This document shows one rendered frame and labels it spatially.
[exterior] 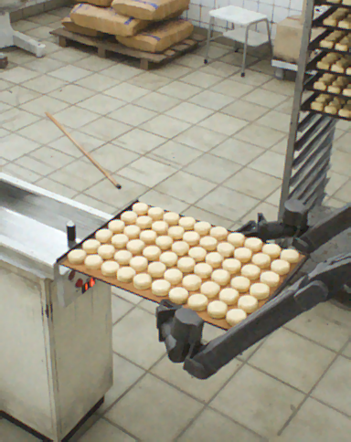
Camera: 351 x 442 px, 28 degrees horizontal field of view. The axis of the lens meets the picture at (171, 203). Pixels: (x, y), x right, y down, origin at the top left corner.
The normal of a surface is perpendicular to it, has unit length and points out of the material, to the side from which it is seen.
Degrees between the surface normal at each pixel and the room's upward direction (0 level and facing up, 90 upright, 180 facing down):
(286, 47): 91
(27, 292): 90
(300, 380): 0
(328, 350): 0
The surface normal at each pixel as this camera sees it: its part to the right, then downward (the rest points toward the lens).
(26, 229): 0.03, -0.85
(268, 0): -0.59, 0.42
